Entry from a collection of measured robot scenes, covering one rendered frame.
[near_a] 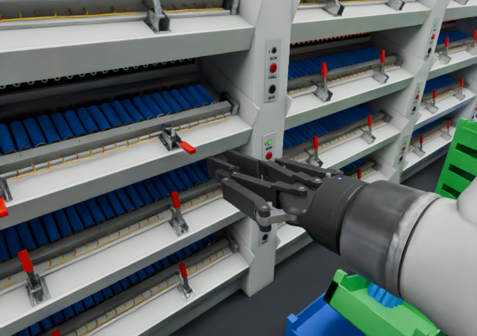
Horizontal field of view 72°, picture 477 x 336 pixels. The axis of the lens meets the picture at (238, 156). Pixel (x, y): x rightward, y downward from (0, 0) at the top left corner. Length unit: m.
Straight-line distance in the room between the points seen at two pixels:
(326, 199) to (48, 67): 0.38
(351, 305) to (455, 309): 0.56
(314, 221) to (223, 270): 0.60
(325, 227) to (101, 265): 0.47
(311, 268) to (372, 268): 0.82
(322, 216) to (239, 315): 0.69
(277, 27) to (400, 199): 0.47
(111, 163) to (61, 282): 0.23
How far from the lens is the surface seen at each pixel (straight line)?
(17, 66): 0.50
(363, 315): 0.81
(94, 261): 0.69
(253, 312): 0.99
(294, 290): 1.04
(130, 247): 0.70
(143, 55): 0.54
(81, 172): 0.57
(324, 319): 0.99
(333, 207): 0.31
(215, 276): 0.89
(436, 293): 0.27
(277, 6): 0.68
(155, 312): 0.84
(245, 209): 0.37
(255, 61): 0.65
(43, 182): 0.56
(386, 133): 1.25
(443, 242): 0.26
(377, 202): 0.29
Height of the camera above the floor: 0.79
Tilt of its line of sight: 28 degrees down
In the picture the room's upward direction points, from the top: straight up
